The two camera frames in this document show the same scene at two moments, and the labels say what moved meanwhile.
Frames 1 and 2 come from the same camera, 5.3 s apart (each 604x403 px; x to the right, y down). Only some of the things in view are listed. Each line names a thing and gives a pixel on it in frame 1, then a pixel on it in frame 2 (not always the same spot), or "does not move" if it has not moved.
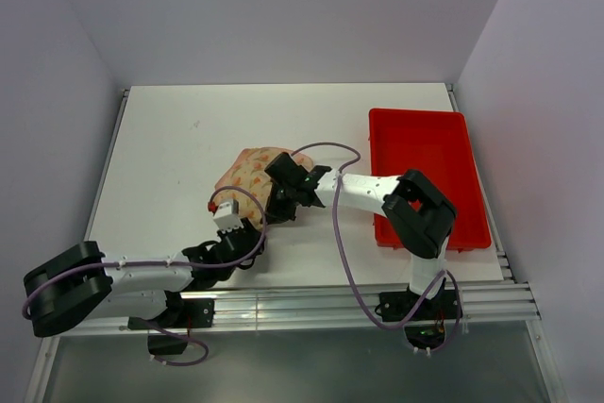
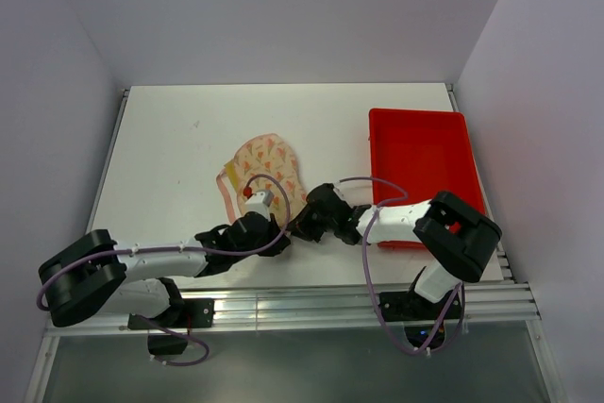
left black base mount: (173, 327) does not move
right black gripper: (275, 213) → (301, 226)
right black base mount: (426, 329) does not move
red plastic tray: (439, 145) does not move
